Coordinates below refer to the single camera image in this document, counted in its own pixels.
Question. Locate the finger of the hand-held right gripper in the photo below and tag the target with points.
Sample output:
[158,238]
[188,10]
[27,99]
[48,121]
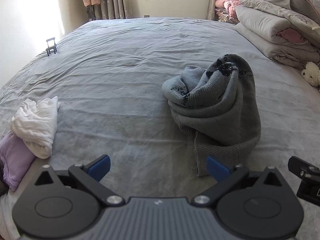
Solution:
[310,190]
[300,166]

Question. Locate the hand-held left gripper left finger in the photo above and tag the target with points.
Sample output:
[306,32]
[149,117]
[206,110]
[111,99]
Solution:
[100,168]

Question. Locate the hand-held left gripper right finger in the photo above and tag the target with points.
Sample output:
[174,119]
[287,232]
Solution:
[216,169]

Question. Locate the grey knitted sweater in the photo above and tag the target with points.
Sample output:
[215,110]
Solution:
[217,120]

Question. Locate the pink clothes pile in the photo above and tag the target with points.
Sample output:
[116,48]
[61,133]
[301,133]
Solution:
[226,7]

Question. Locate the white folded garment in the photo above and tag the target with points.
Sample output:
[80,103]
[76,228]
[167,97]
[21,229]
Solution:
[35,127]

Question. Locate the purple folded garment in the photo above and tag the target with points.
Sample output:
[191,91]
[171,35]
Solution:
[15,162]

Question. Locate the grey bed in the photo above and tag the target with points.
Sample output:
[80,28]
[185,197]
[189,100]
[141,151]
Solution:
[112,80]

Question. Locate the white plush toy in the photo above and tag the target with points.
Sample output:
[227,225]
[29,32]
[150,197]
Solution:
[311,73]

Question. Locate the black phone stand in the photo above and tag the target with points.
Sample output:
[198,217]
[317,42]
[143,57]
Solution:
[51,47]

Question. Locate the folded grey quilt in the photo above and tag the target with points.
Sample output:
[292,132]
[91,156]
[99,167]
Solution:
[272,32]

